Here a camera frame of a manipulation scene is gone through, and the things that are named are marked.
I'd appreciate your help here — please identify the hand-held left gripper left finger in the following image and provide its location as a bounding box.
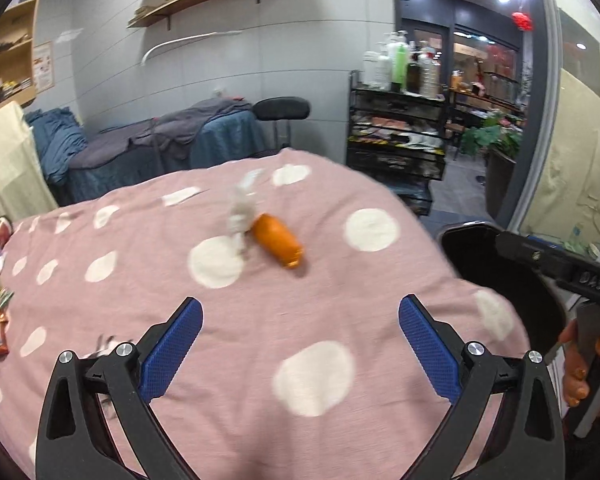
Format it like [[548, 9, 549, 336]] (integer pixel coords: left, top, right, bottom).
[[35, 296, 204, 480]]

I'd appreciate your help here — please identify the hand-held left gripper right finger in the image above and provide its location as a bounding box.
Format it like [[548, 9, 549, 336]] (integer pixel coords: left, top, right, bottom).
[[398, 294, 566, 480]]

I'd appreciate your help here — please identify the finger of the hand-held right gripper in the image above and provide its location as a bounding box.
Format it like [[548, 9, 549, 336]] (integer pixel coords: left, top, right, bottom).
[[495, 230, 563, 286]]

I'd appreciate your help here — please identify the orange cylindrical packet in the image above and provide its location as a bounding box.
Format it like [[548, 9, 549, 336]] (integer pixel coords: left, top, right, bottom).
[[251, 213, 305, 270]]

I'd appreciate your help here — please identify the person's right hand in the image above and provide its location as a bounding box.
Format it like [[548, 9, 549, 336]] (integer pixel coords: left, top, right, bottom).
[[560, 320, 600, 408]]

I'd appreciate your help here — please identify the dark brown planter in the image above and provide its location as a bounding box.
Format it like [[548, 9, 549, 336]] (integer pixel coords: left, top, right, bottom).
[[485, 150, 516, 221]]

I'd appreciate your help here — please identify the pink polka dot blanket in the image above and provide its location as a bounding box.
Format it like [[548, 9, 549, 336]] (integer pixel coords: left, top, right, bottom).
[[0, 147, 533, 480]]

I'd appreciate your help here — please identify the green leafy plant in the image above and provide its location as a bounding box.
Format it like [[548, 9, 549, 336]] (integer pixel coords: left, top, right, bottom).
[[460, 112, 523, 158]]

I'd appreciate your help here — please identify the clear plastic jar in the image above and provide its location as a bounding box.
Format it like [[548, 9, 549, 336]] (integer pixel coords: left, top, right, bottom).
[[419, 52, 441, 98]]

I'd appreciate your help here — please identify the dark brown bottle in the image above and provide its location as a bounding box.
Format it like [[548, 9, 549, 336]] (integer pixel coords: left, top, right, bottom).
[[406, 52, 423, 93]]

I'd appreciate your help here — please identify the blue covered massage bed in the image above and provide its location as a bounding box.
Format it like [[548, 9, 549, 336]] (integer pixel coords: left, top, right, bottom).
[[50, 110, 263, 206]]

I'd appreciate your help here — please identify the grey blanket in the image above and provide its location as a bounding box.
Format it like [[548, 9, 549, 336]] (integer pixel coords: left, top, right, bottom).
[[67, 100, 253, 168]]

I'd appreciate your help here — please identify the green bottle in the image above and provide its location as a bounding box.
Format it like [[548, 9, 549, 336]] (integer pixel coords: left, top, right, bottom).
[[391, 42, 411, 92]]

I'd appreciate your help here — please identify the pile of blue cloths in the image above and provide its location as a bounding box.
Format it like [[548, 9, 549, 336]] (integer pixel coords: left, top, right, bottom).
[[25, 107, 88, 183]]

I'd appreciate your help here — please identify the white pump bottle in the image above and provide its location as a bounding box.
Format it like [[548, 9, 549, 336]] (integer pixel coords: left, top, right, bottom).
[[380, 32, 397, 86]]

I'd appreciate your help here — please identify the cream towel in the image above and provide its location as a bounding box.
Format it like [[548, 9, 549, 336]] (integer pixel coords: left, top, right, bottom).
[[0, 101, 58, 221]]

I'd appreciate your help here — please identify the black padded headrest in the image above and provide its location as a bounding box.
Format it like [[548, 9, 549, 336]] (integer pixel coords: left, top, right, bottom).
[[252, 97, 311, 122]]

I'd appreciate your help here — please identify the wooden bookcase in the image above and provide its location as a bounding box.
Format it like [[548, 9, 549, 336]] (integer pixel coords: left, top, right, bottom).
[[0, 0, 40, 111]]

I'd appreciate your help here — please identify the black wire rolling cart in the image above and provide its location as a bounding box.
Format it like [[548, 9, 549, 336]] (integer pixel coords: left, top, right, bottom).
[[346, 72, 448, 216]]

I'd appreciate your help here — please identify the white curved wall rail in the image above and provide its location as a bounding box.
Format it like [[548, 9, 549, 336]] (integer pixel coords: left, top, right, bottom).
[[141, 30, 243, 66]]

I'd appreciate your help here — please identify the wall poster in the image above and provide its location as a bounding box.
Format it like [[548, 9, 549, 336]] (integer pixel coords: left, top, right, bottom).
[[32, 42, 56, 93]]

